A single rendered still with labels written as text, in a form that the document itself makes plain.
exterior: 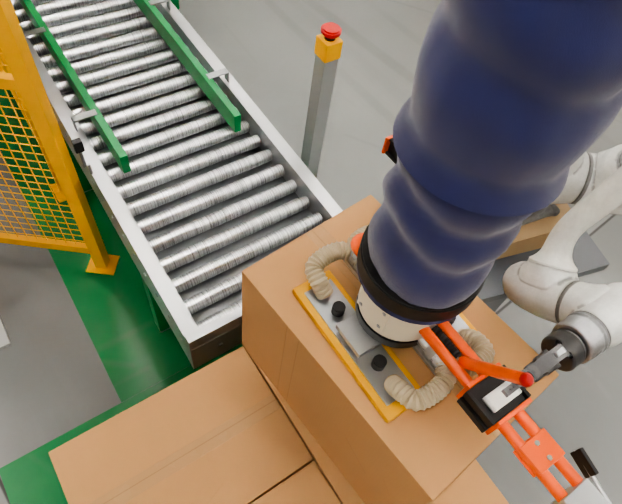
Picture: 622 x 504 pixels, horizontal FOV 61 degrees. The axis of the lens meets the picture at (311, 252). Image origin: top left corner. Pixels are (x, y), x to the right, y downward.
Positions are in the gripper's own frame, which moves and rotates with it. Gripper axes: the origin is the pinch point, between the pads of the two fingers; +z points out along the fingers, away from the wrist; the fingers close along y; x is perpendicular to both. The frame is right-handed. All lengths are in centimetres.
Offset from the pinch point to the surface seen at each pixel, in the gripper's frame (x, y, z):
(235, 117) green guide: 136, 56, -23
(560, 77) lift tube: 18, -60, 9
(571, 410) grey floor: -20, 120, -96
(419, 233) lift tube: 22.8, -30.0, 10.4
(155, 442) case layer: 43, 66, 53
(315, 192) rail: 93, 61, -32
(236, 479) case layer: 23, 66, 39
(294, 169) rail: 106, 61, -32
